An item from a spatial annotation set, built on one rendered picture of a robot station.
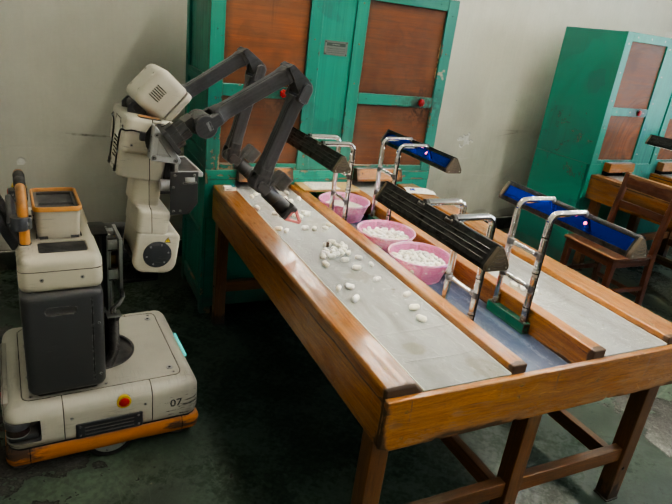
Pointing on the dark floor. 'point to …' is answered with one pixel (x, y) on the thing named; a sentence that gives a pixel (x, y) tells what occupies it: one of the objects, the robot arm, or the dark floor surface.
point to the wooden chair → (617, 253)
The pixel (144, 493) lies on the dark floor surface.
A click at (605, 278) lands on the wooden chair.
